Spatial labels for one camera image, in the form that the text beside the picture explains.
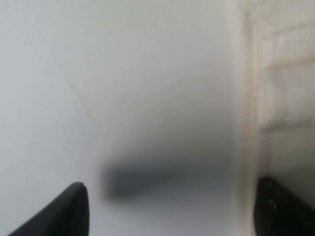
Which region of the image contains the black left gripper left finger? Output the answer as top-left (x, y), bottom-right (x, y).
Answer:
top-left (10, 182), bottom-right (89, 236)

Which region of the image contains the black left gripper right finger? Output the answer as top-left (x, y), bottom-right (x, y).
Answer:
top-left (253, 177), bottom-right (315, 236)

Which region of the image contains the cream white towel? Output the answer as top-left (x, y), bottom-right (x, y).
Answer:
top-left (228, 0), bottom-right (315, 236)

